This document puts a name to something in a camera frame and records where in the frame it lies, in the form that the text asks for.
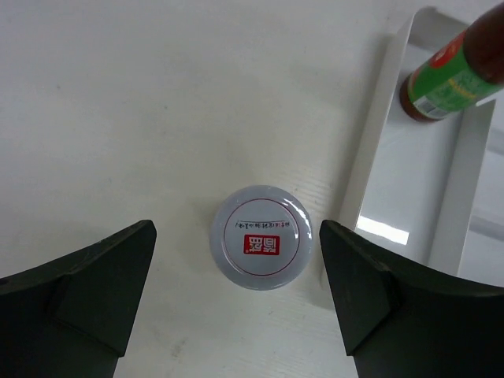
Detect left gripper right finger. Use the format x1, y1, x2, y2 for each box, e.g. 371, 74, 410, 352
319, 220, 503, 377

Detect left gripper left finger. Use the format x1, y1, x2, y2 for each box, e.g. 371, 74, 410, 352
1, 220, 157, 377

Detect dark spice jar white lid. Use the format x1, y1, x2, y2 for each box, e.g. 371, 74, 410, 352
209, 185, 313, 291

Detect green label chili sauce bottle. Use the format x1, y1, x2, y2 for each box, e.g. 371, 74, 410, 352
399, 3, 503, 122

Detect white divided tray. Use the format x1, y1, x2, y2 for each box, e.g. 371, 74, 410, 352
338, 7, 503, 286

